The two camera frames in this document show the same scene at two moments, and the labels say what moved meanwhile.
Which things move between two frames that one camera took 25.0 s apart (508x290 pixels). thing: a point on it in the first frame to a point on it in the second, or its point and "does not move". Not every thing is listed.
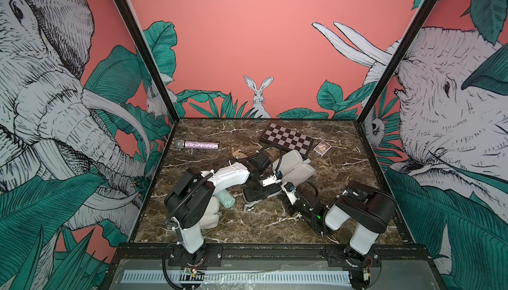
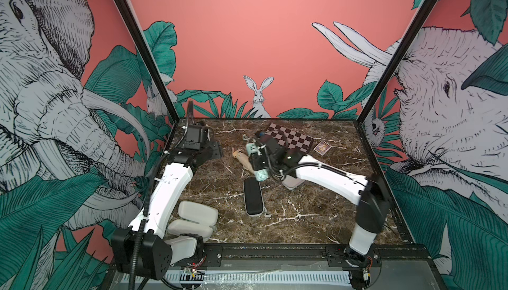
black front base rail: [272, 255] does not move
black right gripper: [291, 210] to [254, 161]
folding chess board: [286, 138] does not move
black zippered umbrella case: [256, 192] to [253, 196]
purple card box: [322, 148] does not move
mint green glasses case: [225, 198] to [260, 175]
